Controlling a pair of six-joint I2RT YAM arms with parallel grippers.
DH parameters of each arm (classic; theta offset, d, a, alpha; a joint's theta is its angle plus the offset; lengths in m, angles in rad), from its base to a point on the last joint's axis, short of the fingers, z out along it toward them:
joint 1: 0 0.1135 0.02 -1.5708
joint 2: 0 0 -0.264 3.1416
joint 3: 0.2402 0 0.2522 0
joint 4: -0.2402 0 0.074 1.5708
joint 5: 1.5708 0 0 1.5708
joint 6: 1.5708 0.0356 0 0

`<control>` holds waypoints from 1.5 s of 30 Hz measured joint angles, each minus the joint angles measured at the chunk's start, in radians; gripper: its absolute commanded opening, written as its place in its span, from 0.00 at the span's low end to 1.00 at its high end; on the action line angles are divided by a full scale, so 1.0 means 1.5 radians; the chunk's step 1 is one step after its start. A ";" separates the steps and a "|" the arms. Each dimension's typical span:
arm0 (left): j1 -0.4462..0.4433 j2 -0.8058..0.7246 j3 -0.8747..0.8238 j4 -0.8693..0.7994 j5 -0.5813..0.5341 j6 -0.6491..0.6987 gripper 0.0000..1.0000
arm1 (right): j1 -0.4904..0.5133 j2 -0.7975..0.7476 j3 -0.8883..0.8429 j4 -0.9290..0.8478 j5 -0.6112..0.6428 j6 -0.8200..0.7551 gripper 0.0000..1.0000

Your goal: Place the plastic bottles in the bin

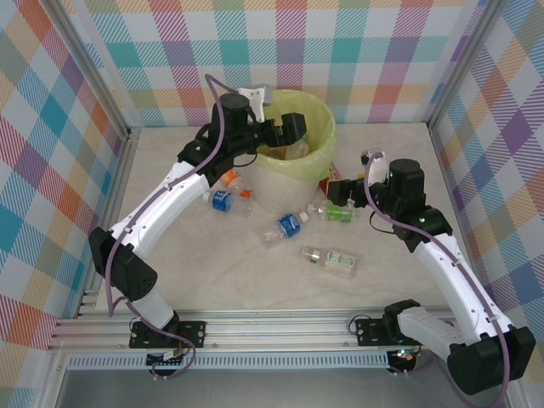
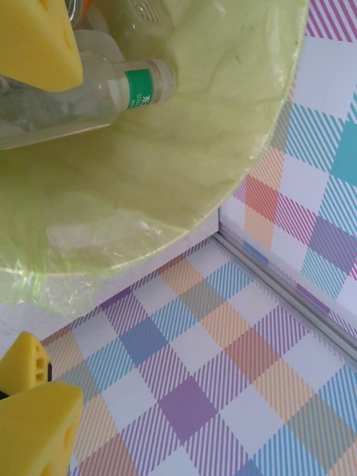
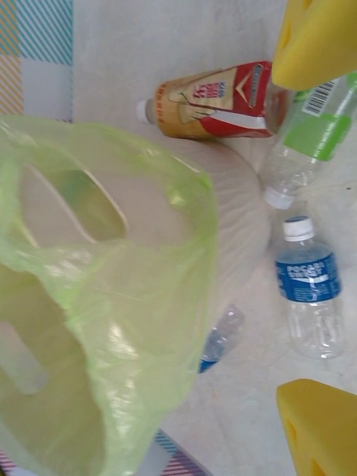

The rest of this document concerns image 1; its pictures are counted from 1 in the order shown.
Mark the gold red label bottle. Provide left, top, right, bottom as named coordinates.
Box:
left=318, top=163, right=343, bottom=196

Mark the green label plastic bottle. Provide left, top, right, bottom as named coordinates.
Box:
left=306, top=199, right=361, bottom=224

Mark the bottle green white label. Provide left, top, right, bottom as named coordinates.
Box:
left=300, top=244, right=358, bottom=280

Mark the bin with green liner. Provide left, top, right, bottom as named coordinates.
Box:
left=244, top=88, right=337, bottom=213

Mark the small orange label bottle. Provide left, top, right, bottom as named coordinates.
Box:
left=220, top=168, right=244, bottom=189

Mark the blue label water bottle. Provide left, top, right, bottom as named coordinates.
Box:
left=261, top=211, right=309, bottom=249
left=201, top=190, right=255, bottom=213

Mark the small circuit board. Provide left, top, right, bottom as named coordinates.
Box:
left=146, top=350, right=188, bottom=367
left=390, top=348, right=420, bottom=365

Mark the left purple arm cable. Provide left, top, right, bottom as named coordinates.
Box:
left=105, top=74, right=241, bottom=379

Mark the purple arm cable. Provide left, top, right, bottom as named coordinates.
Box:
left=363, top=152, right=513, bottom=405
left=105, top=74, right=241, bottom=379

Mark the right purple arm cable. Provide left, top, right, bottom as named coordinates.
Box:
left=363, top=152, right=513, bottom=405

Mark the aluminium frame post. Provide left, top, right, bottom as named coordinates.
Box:
left=426, top=0, right=503, bottom=131
left=49, top=0, right=141, bottom=141

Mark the aluminium side rail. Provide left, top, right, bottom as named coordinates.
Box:
left=76, top=127, right=144, bottom=318

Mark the aluminium mounting rail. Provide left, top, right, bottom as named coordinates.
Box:
left=50, top=308, right=518, bottom=352

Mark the slotted cable duct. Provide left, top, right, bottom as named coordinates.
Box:
left=65, top=354, right=392, bottom=371

